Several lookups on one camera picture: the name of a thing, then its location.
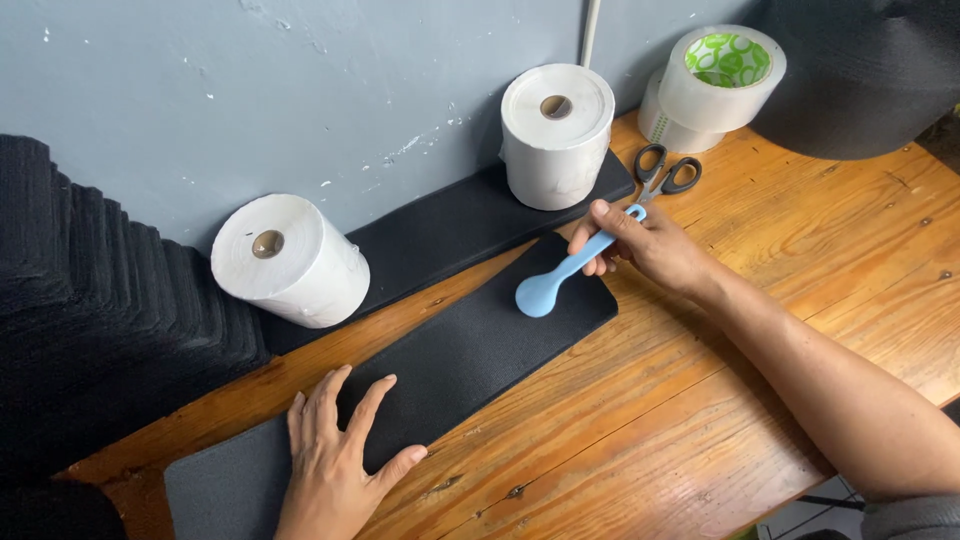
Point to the stack of black fabric pieces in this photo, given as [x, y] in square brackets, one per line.
[105, 315]

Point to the light blue plastic spoon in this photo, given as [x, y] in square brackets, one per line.
[559, 271]

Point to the white label roll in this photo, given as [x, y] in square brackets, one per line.
[289, 259]
[556, 135]

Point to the clear tape roll green core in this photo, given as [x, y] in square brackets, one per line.
[721, 79]

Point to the large black fabric roll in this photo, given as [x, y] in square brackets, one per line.
[855, 75]

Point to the long black fabric strip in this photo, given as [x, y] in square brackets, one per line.
[450, 232]

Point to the person's left hand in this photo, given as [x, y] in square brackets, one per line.
[330, 465]

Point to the person's right hand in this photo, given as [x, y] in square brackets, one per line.
[654, 244]

